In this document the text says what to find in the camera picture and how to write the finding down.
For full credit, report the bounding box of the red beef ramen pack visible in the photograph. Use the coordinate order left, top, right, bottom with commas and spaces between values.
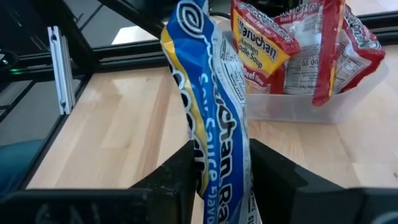
230, 0, 301, 95
273, 0, 346, 107
331, 4, 386, 95

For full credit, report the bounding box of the blue soy sauce ramen pack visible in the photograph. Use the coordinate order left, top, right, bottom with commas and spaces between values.
160, 0, 264, 224

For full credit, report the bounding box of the black table frame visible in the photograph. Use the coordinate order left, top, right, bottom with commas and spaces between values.
0, 0, 398, 200

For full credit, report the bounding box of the clear plastic bin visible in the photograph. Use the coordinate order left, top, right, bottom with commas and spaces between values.
217, 17, 390, 124

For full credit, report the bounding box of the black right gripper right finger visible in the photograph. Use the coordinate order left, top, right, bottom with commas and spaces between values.
248, 138, 398, 224

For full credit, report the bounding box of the silver aluminium bracket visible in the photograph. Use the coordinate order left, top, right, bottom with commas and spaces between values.
47, 26, 76, 116

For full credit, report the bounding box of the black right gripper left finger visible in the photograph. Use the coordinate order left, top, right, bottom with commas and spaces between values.
0, 139, 196, 224

